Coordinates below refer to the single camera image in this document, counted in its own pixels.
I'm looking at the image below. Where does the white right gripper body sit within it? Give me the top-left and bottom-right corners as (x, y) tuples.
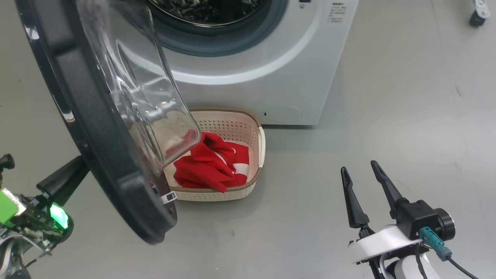
(347, 226), (422, 264)

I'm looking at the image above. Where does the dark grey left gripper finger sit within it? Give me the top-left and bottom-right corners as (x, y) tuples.
(36, 155), (91, 206)
(0, 154), (16, 173)

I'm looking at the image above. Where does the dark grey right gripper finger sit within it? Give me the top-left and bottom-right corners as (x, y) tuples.
(341, 167), (375, 238)
(370, 160), (410, 220)

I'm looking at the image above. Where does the green and grey left gripper body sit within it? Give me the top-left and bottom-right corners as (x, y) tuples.
(0, 188), (74, 253)

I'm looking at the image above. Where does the dark grey washing machine door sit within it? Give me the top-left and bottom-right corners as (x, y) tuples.
(15, 0), (202, 245)

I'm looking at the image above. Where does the red clothing item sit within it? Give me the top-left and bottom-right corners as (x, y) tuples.
(173, 131), (250, 193)

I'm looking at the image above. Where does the cream perforated laundry basket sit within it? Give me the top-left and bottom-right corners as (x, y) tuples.
(163, 108), (266, 202)

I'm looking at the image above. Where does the white washing machine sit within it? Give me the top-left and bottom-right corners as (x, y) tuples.
(116, 0), (360, 127)

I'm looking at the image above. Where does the grey rubber door gasket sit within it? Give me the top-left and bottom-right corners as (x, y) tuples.
(148, 0), (289, 58)

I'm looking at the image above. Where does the black caster wheel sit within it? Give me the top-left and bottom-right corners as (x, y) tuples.
(469, 0), (491, 28)

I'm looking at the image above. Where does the perforated steel drum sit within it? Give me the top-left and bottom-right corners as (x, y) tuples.
(149, 0), (268, 28)

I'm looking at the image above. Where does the teal cable connector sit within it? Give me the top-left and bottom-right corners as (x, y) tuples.
(418, 227), (453, 261)

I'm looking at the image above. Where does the thin black camera cable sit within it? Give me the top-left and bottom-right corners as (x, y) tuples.
(446, 256), (481, 279)

